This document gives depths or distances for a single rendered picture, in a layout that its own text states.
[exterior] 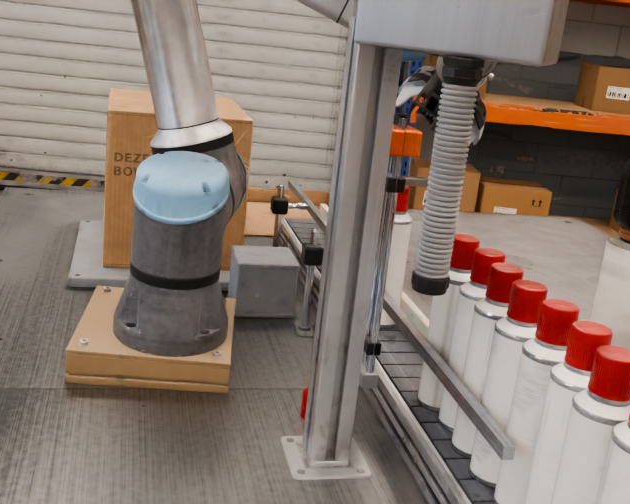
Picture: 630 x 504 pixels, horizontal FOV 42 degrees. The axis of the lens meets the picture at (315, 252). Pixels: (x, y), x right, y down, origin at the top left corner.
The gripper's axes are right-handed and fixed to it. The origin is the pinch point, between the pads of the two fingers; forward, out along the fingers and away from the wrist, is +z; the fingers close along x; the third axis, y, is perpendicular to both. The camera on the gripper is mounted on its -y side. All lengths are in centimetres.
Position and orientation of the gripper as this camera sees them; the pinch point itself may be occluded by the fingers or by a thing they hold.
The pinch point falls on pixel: (439, 115)
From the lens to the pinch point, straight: 140.5
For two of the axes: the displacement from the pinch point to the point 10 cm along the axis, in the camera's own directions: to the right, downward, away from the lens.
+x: 8.1, 5.8, -0.8
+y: -5.8, 7.8, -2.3
